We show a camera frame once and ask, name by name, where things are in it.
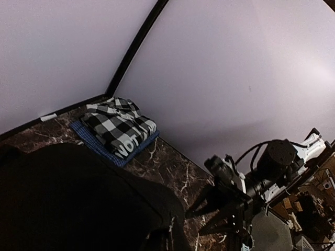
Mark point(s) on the white tape piece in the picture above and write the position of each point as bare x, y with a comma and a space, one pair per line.
48, 117

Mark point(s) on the black white plaid shirt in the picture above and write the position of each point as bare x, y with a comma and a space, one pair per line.
118, 122

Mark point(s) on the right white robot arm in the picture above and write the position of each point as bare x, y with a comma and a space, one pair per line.
275, 167

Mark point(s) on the black long sleeve shirt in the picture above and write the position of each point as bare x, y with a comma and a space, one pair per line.
65, 197

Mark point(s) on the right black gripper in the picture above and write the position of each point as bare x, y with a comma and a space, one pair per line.
233, 217

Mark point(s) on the right black frame post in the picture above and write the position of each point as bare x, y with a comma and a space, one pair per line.
135, 46

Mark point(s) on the blue checked folded shirt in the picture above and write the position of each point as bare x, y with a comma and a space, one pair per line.
120, 159

